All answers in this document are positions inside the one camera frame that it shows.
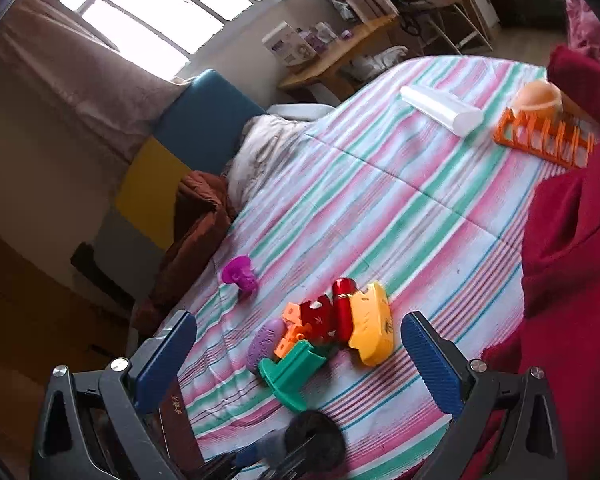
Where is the white cardboard box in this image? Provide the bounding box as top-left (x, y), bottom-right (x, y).
top-left (261, 21), bottom-right (317, 67)

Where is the red cylinder toy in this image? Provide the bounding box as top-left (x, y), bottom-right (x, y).
top-left (331, 277), bottom-right (363, 341)

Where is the green plastic toy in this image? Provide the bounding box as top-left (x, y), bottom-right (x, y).
top-left (258, 340), bottom-right (329, 413)

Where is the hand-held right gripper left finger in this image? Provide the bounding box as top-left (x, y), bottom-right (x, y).
top-left (30, 310), bottom-right (206, 480)

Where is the brown cloth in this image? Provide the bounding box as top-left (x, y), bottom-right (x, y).
top-left (132, 170), bottom-right (238, 336)

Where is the yellow plastic toy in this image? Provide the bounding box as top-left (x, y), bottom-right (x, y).
top-left (348, 281), bottom-right (395, 367)

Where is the pink beige curtain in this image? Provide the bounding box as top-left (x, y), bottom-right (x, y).
top-left (0, 0), bottom-right (186, 161)

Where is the black headboard panel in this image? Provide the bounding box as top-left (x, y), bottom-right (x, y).
top-left (70, 242), bottom-right (136, 311)

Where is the red blanket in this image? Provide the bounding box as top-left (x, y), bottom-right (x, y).
top-left (482, 45), bottom-right (600, 480)

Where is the white plastic case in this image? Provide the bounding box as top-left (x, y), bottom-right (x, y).
top-left (400, 85), bottom-right (485, 137)

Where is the striped bed quilt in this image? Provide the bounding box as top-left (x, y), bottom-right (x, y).
top-left (170, 55), bottom-right (581, 480)

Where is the window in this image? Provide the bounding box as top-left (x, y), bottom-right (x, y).
top-left (55, 0), bottom-right (301, 78)

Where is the black grey cylindrical tool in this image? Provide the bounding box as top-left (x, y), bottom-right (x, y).
top-left (237, 409), bottom-right (347, 480)

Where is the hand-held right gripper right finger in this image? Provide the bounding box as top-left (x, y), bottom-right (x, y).
top-left (400, 311), bottom-right (568, 480)

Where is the peach plastic cup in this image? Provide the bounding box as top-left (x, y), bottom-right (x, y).
top-left (511, 80), bottom-right (564, 116)

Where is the red toy block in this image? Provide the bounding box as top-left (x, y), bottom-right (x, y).
top-left (300, 294), bottom-right (338, 343)

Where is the blue yellow grey headboard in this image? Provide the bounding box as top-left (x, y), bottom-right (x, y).
top-left (95, 68), bottom-right (268, 251)

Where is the purple egg-shaped toy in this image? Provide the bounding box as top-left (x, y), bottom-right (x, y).
top-left (246, 317), bottom-right (287, 373)

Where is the round folding table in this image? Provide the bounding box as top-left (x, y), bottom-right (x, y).
top-left (395, 0), bottom-right (496, 56)

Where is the pink patterned cloth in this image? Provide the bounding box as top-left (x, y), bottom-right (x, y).
top-left (562, 0), bottom-right (600, 71)

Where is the magenta toy cup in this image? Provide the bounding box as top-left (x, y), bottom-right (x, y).
top-left (222, 256), bottom-right (259, 295)

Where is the wooden desk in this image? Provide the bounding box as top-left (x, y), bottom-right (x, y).
top-left (277, 14), bottom-right (411, 106)

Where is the orange plastic rack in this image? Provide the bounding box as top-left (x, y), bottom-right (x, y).
top-left (493, 108), bottom-right (595, 170)

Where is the grey white pillow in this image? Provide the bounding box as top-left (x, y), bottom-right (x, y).
top-left (220, 104), bottom-right (331, 221)

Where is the brown wooden wardrobe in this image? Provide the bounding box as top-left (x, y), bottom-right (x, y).
top-left (0, 210), bottom-right (146, 480)

